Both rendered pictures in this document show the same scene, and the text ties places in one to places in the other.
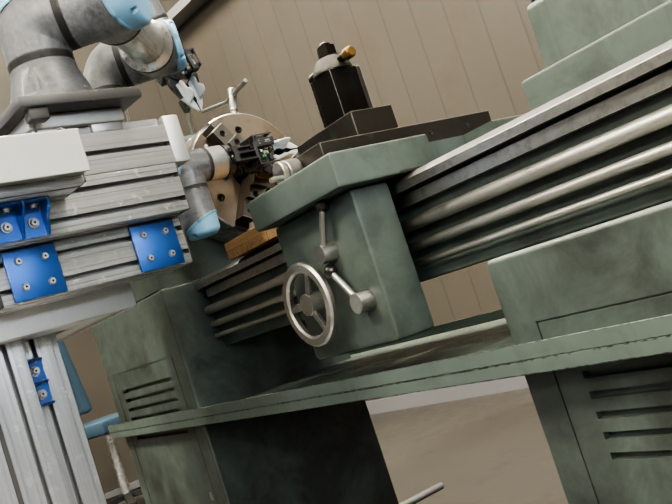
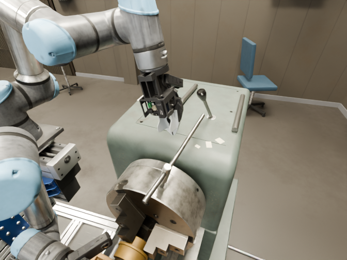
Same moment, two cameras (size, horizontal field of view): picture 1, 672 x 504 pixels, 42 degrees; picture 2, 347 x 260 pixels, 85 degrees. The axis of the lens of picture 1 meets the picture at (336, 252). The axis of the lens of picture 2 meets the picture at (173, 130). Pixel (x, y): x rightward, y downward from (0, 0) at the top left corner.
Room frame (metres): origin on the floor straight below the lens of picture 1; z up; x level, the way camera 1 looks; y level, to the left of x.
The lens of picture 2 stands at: (2.08, -0.15, 1.68)
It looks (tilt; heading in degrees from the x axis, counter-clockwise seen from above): 38 degrees down; 57
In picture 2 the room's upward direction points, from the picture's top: straight up
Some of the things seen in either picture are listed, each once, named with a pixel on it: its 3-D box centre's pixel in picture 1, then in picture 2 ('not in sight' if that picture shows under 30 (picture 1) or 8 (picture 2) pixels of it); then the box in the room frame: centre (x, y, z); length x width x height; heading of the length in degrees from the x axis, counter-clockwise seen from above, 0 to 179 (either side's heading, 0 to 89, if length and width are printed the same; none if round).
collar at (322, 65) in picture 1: (331, 66); not in sight; (1.67, -0.10, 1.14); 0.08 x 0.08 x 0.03
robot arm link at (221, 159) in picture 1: (214, 161); (54, 259); (1.91, 0.19, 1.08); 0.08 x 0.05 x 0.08; 35
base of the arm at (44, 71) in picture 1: (48, 88); not in sight; (1.50, 0.39, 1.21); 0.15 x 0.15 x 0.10
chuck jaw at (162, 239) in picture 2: not in sight; (171, 241); (2.20, 0.06, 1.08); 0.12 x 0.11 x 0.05; 125
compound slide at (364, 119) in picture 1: (346, 138); not in sight; (1.69, -0.09, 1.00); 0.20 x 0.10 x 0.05; 35
